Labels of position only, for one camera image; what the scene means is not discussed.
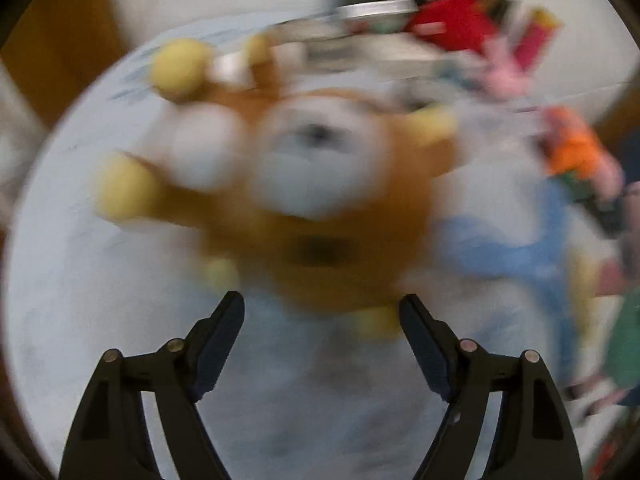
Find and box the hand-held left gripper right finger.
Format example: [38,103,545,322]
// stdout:
[398,294,584,480]

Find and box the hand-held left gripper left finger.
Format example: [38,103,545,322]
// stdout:
[59,291,246,480]

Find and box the blue hand mirror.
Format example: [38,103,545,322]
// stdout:
[440,180,586,386]

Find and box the brown teddy bear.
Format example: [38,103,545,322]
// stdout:
[97,37,461,341]

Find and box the pink pig plush teal shirt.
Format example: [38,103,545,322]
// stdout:
[602,295,640,396]

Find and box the pink pig plush orange dress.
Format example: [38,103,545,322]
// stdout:
[480,40,626,206]

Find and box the red plush toy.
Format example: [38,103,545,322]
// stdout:
[405,0,501,53]

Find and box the pink and yellow chips can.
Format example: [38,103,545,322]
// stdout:
[510,5,563,73]

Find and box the wooden headboard frame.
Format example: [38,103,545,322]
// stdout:
[0,0,131,126]

